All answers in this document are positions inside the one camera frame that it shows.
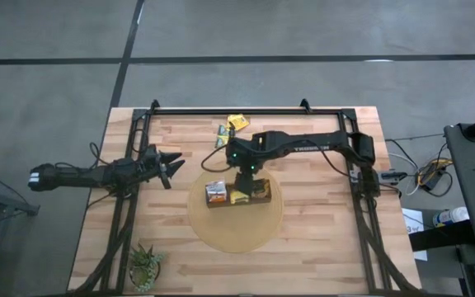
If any black aluminium table frame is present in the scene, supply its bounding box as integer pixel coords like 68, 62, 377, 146
72, 97, 418, 297

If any white spray can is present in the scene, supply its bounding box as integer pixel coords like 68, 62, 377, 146
431, 205, 470, 228

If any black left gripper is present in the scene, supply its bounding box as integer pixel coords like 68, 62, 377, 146
136, 144, 186, 191

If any round woven placemat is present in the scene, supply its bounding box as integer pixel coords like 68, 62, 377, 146
186, 164, 285, 254

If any wooden tea box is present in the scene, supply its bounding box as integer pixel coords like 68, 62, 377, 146
205, 178, 273, 209

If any black cable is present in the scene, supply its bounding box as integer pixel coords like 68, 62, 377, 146
200, 142, 238, 174
87, 141, 113, 167

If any potted succulent plant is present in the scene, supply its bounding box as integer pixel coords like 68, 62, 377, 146
128, 243, 164, 294

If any orange tazo tea packet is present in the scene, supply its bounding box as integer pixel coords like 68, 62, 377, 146
205, 180, 228, 203

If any white paper sheet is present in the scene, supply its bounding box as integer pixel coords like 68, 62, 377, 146
401, 207, 428, 262

